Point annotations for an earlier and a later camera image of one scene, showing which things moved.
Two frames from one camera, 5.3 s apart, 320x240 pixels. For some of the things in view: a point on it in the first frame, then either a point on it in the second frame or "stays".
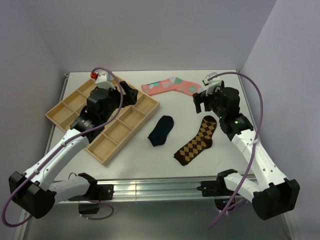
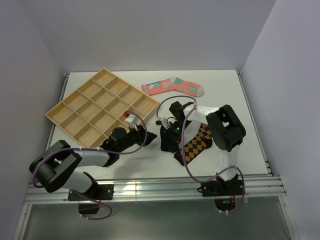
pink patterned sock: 173,83 stays
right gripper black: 200,98 to 175,140
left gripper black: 130,98 to 140,134
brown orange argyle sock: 203,141 stays
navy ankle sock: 158,136 to 165,139
